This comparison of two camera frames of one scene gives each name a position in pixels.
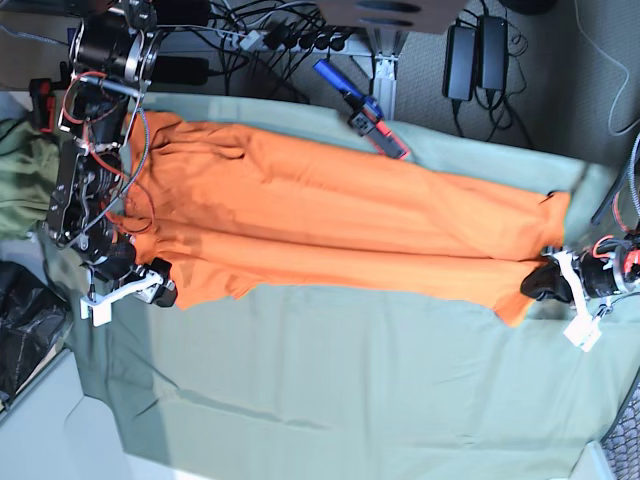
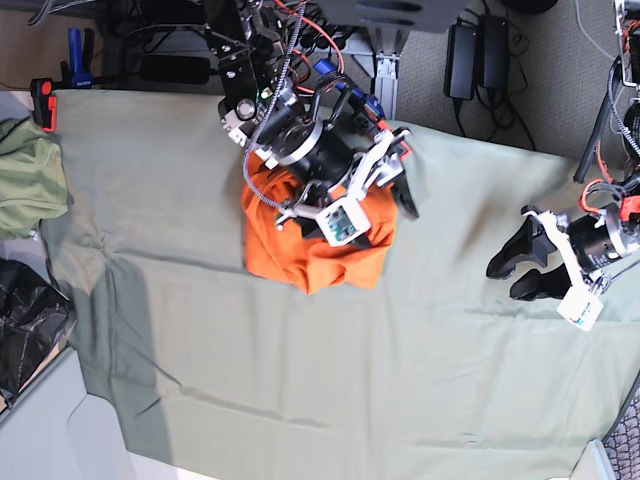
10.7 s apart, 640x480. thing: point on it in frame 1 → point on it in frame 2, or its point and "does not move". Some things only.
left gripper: [118, 276] → [332, 175]
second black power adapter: [493, 52] does not move
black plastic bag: [33, 315] does not move
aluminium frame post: [385, 43] does not move
